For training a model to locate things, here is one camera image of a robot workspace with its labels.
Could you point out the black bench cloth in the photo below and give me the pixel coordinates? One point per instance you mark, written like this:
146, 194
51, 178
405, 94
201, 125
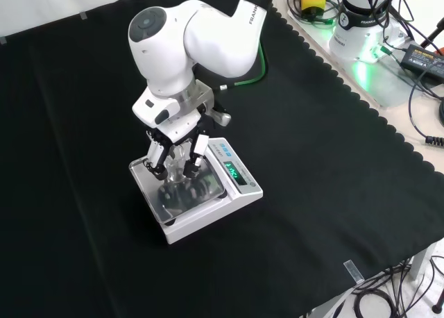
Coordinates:
319, 165

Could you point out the grey tape piece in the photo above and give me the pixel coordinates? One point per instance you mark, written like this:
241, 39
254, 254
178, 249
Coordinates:
84, 15

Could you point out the white table leg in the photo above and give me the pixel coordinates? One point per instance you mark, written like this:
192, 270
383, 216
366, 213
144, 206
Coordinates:
425, 259

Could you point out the pale metal base plate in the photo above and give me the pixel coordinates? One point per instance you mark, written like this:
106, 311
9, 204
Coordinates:
385, 85

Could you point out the black power adapter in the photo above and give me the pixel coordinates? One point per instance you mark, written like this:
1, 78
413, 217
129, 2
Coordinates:
421, 59

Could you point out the clear glass beaker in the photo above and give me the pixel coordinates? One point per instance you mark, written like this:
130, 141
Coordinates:
175, 174

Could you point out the clear tape strip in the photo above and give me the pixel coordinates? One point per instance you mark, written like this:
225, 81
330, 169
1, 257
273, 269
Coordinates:
354, 272

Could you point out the white electronic balance steel pan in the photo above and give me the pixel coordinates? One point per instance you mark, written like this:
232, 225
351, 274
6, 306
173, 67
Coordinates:
211, 219

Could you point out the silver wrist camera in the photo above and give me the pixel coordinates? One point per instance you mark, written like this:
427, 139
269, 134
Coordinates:
222, 118

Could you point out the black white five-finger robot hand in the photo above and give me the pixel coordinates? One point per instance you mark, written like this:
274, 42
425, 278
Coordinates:
157, 106

